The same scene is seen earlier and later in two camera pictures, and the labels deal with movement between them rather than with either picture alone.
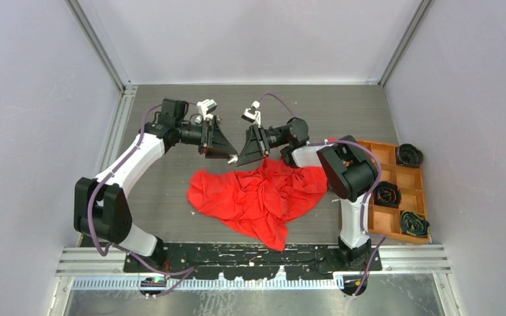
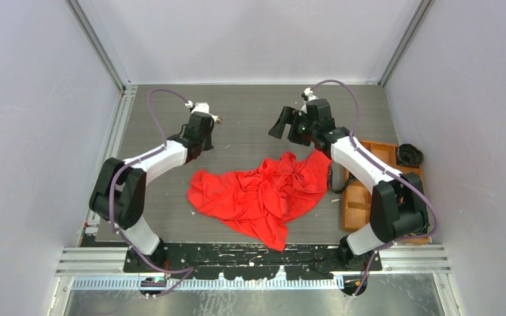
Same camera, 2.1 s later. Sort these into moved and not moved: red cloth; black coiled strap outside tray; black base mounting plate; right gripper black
Moved: right gripper black
Not moved: red cloth; black coiled strap outside tray; black base mounting plate
